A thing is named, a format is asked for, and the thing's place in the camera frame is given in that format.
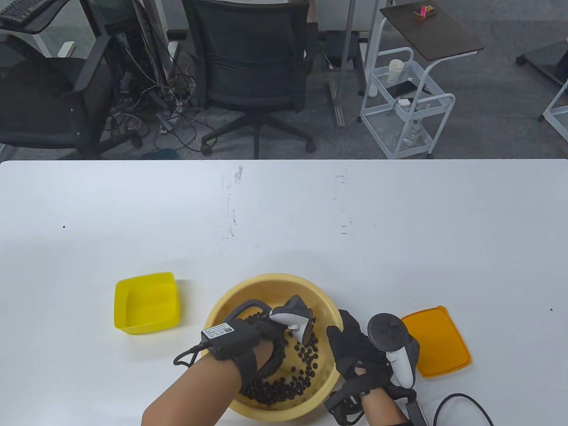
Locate person's right hand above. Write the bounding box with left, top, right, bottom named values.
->
left=326, top=310, right=416, bottom=401

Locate person's left hand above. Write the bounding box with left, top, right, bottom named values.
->
left=242, top=313, right=289, bottom=392

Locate grey white handheld controller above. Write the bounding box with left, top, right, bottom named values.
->
left=367, top=314, right=420, bottom=389
left=224, top=295, right=315, bottom=347

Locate pile of coffee beans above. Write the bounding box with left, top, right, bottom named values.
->
left=240, top=313, right=320, bottom=405

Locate yellow plastic basin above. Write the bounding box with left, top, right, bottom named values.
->
left=205, top=273, right=343, bottom=421

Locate orange plastic lid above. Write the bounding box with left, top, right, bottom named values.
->
left=401, top=305, right=472, bottom=379

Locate yellow plastic box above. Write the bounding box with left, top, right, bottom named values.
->
left=114, top=272, right=180, bottom=335

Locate person's right forearm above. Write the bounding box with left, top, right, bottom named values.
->
left=359, top=390, right=409, bottom=426

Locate person's left forearm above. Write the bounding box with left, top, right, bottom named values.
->
left=141, top=339, right=276, bottom=426

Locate black labelled wrist box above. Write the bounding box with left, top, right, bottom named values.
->
left=201, top=319, right=261, bottom=360
left=406, top=399, right=429, bottom=426

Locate white rolling cart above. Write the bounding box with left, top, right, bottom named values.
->
left=359, top=47, right=456, bottom=159

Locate clear plastic bottle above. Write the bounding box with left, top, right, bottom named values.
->
left=402, top=119, right=423, bottom=147

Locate white paper cup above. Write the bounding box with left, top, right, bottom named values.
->
left=387, top=59, right=405, bottom=86

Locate black mesh-back office chair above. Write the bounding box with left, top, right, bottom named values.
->
left=168, top=0, right=320, bottom=156

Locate black box under desk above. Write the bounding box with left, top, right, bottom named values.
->
left=323, top=30, right=369, bottom=70

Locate dark brown side table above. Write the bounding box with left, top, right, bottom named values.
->
left=365, top=0, right=485, bottom=98

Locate black padded office chair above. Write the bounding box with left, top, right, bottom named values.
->
left=0, top=35, right=143, bottom=160

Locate black computer tower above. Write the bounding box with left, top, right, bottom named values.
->
left=82, top=0, right=149, bottom=96

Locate black flat base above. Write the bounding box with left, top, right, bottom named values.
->
left=516, top=38, right=568, bottom=86

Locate grey desk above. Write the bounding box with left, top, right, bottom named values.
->
left=0, top=0, right=74, bottom=58

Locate black keyboard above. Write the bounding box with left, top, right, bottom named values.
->
left=0, top=0, right=41, bottom=25

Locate black wrist strap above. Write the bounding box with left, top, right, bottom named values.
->
left=234, top=351, right=259, bottom=393

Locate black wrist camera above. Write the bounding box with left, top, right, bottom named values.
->
left=323, top=384, right=365, bottom=426

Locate black cable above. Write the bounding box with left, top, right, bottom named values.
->
left=173, top=344, right=211, bottom=367
left=433, top=393, right=494, bottom=426

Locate tangle of floor cables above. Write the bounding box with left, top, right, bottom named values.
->
left=106, top=42, right=211, bottom=154

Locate grey metal post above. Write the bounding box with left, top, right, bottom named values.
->
left=328, top=0, right=361, bottom=128

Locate white metal frame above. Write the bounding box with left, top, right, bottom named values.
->
left=538, top=82, right=568, bottom=143

